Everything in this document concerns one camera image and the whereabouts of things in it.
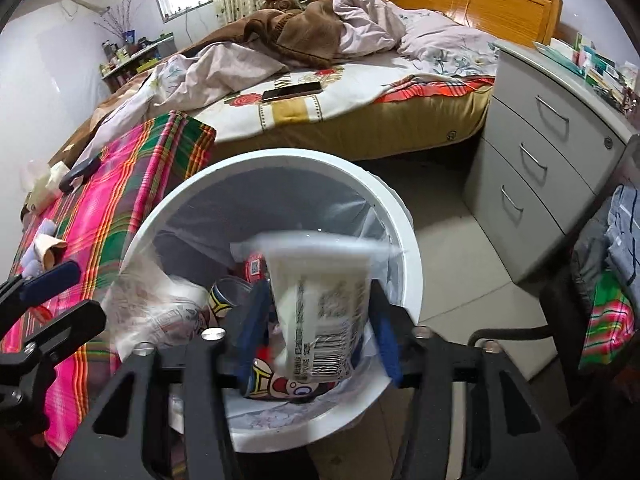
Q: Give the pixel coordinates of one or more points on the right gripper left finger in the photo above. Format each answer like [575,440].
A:
[247,328]

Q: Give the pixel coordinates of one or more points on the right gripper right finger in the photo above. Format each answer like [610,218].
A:
[392,327]

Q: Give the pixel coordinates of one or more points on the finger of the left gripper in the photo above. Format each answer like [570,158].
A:
[66,333]
[18,294]

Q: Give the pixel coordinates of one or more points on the white yogurt cup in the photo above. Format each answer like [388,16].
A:
[321,287]

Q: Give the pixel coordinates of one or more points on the white trash bin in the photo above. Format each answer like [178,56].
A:
[327,229]

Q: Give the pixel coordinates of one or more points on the crumpled cream paper bag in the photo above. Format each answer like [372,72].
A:
[49,250]

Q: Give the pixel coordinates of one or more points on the crumpled printed paper wrapper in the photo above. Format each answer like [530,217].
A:
[144,304]

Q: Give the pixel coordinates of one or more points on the red strawberry milk carton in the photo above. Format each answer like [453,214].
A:
[255,268]

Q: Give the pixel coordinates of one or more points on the white foam fruit net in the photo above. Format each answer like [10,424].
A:
[47,227]

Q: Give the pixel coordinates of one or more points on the colourful plaid bed cloth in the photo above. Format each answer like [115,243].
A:
[98,222]

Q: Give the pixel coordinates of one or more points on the dark blue glasses case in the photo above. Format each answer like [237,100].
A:
[79,175]

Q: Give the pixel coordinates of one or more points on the tissue pack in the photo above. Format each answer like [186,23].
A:
[41,182]

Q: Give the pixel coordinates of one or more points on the clothes pile on chair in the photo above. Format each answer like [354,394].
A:
[604,266]

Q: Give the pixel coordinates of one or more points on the floral bed sheet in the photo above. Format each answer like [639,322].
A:
[371,108]

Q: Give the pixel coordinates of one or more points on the black smartphone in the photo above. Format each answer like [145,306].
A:
[292,91]

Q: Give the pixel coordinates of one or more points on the light floral duvet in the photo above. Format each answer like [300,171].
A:
[429,40]

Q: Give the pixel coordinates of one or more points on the grey drawer cabinet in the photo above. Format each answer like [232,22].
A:
[549,148]

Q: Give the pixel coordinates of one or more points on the cluttered shelf desk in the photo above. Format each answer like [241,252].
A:
[131,61]

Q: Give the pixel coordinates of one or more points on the dried branches in vase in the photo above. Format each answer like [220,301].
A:
[117,19]

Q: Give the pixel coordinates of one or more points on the wooden headboard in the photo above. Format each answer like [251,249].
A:
[523,22]

